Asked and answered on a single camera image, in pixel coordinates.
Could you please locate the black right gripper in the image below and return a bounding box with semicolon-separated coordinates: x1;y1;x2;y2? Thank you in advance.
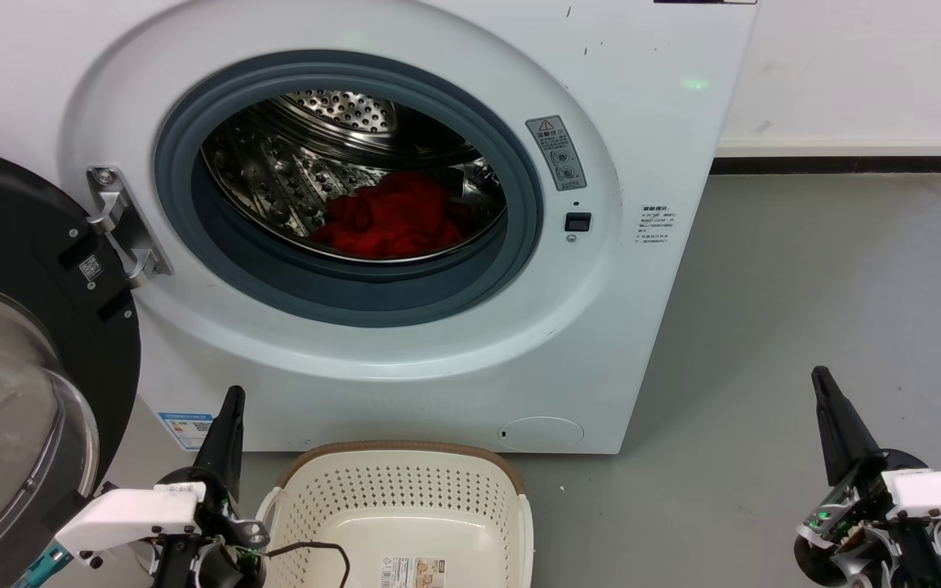
793;366;941;588

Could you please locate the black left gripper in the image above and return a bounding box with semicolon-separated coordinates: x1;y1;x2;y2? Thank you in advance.
148;385;269;588

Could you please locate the red cloth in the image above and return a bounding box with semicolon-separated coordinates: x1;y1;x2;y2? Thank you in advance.
307;170;478;261

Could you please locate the cream perforated laundry basket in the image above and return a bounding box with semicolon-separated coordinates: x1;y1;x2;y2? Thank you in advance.
256;441;535;588

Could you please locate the white printed label sticker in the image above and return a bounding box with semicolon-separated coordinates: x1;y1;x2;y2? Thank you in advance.
379;557;447;588

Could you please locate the stainless steel washing machine drum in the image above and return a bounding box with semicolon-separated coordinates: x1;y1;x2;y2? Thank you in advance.
201;90;508;264

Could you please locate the washing machine door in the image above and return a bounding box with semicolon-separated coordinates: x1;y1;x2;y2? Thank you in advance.
0;143;142;588

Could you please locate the blue energy label sticker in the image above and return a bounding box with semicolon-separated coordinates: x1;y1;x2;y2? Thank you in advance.
158;411;215;452

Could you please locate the grey rubber door gasket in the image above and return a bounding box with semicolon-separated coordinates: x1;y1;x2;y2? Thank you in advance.
154;51;545;327

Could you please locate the silver door hinge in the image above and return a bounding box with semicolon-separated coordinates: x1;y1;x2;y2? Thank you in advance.
87;166;173;288

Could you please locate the white front-load washing machine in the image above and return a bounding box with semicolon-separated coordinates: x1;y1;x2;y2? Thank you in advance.
0;0;759;455

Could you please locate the small printed text label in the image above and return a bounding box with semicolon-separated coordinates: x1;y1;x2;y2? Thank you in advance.
636;204;677;246

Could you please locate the round filter cover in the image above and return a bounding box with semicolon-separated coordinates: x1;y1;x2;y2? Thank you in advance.
497;416;586;452

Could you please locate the grey warning sticker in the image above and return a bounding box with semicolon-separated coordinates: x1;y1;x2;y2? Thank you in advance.
525;115;588;192

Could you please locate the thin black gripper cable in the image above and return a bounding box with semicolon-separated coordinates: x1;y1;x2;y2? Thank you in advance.
262;541;353;588

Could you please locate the dark wall baseboard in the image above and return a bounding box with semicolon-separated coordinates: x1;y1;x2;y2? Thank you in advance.
710;135;941;175

